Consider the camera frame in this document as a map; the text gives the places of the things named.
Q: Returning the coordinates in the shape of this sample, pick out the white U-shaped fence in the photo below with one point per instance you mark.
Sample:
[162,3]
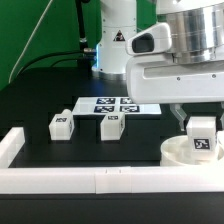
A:
[105,180]

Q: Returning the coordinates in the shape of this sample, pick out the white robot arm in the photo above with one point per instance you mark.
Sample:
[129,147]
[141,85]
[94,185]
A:
[196,25]

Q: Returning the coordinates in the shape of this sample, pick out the white round stool seat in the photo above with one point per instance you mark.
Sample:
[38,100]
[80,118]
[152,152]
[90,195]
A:
[177,151]

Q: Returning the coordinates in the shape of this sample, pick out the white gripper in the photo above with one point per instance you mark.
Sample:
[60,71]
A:
[158,74]

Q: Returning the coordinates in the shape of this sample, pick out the white marker tag board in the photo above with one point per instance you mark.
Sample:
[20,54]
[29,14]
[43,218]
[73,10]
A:
[102,105]

